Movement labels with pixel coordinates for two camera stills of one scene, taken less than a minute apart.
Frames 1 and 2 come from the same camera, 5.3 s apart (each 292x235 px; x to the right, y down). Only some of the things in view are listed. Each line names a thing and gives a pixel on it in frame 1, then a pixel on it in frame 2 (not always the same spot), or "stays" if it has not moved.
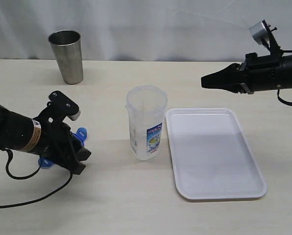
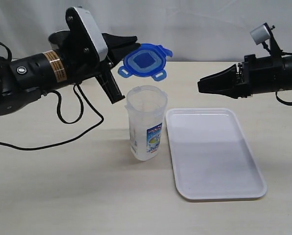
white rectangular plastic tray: x=211 y=156 stays
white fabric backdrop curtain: x=142 y=30 stays
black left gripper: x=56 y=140 -> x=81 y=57
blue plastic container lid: x=81 y=134 -> x=146 y=59
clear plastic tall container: x=146 y=105 stays
